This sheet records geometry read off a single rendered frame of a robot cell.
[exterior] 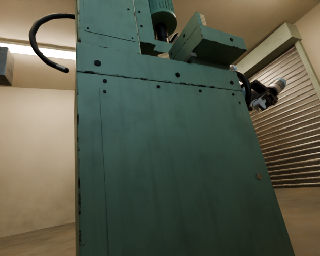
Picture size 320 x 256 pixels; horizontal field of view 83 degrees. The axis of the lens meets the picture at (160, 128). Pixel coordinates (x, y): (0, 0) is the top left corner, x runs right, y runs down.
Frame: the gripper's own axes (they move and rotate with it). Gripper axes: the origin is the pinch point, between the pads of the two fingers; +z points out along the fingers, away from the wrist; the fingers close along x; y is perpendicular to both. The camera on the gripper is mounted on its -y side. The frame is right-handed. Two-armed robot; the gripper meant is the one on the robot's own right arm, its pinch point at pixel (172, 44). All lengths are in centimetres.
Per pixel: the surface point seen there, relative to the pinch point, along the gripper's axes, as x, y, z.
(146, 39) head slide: 9.3, -21.4, 31.3
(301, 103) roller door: -17, 278, -111
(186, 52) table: 12, -9, 49
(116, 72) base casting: 26, -31, 64
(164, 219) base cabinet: 53, -15, 85
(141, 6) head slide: -5.6, -25.7, 19.8
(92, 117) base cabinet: 37, -34, 72
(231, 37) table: 2, 5, 53
